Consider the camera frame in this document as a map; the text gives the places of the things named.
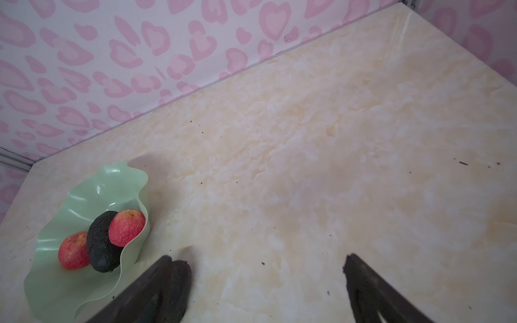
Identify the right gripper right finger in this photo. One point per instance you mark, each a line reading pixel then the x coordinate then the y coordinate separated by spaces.
pixel 372 299

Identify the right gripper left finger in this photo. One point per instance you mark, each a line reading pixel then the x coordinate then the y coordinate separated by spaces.
pixel 145 300

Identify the red apple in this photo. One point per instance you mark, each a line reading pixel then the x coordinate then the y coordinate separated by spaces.
pixel 73 252
pixel 125 226

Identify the light green wavy fruit bowl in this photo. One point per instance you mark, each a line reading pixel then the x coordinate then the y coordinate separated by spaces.
pixel 56 294

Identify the left corner aluminium post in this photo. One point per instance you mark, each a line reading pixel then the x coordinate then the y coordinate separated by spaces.
pixel 15 161

